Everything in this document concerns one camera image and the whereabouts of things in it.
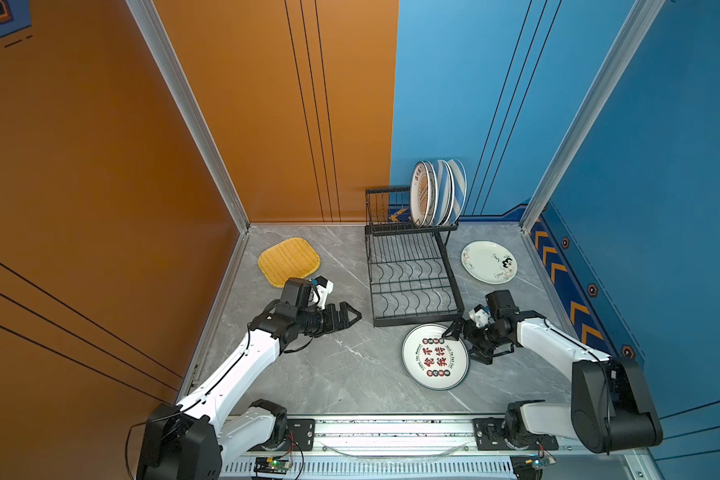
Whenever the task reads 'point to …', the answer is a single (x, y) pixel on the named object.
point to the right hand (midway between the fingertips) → (452, 344)
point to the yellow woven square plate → (290, 258)
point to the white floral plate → (490, 262)
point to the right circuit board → (530, 467)
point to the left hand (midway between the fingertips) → (351, 317)
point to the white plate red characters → (432, 361)
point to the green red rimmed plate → (447, 193)
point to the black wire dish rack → (412, 276)
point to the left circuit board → (272, 465)
